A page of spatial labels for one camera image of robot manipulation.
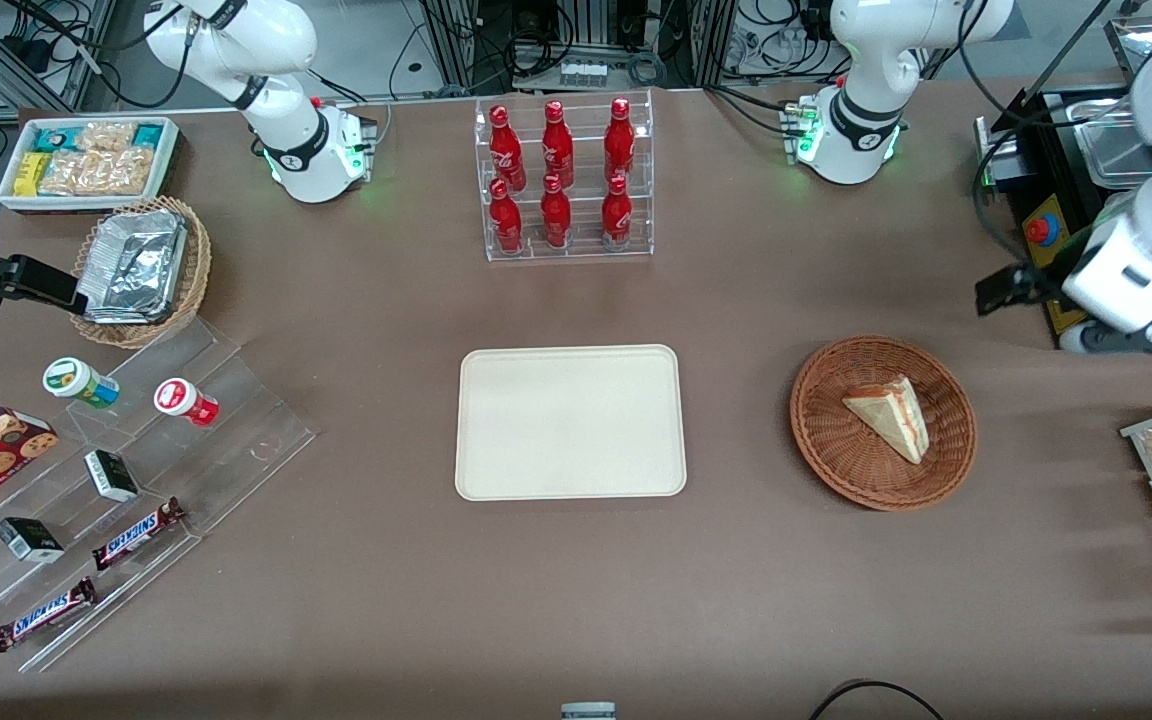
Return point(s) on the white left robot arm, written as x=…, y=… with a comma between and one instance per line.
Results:
x=866, y=60

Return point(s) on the red cola bottle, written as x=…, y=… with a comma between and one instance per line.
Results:
x=555, y=215
x=557, y=145
x=506, y=150
x=506, y=222
x=616, y=215
x=619, y=140

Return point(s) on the large clear cracker bag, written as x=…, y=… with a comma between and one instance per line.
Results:
x=96, y=172

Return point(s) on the triangular sandwich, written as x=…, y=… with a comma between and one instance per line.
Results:
x=891, y=415

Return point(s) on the snickers bar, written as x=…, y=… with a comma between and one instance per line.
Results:
x=44, y=614
x=136, y=533

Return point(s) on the clear acrylic bottle rack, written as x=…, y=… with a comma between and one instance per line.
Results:
x=586, y=215

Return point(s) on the small clear cracker bag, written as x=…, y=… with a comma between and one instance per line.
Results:
x=106, y=136

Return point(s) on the silver foil pack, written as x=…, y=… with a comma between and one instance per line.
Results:
x=131, y=265

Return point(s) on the teal snack pack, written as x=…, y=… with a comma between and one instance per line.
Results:
x=148, y=135
x=56, y=138

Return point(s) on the black food warmer appliance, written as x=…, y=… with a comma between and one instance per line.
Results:
x=1044, y=231

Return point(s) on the small black box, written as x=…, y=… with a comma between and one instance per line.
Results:
x=111, y=476
x=28, y=540

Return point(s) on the green lid cup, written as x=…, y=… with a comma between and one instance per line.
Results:
x=71, y=378

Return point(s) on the white snack bin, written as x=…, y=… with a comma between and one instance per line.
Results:
x=11, y=200

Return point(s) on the grey box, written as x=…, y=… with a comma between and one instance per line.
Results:
x=588, y=711

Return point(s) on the tan wicker basket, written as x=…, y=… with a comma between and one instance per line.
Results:
x=198, y=270

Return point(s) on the steel pan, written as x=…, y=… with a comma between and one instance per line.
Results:
x=1106, y=150

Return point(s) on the beige rectangular tray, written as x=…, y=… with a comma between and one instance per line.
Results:
x=570, y=422

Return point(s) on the clear acrylic stepped stand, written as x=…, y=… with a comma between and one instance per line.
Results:
x=236, y=440

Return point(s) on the red lid cup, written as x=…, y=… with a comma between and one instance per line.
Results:
x=179, y=398

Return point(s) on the yellow snack pack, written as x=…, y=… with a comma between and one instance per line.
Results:
x=30, y=173

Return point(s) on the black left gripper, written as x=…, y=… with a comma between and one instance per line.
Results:
x=1034, y=283

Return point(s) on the round brown wicker basket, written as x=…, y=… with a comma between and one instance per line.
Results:
x=836, y=450

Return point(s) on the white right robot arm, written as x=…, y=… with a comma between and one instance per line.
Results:
x=286, y=120

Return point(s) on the white power strip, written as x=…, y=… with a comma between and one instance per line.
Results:
x=583, y=73

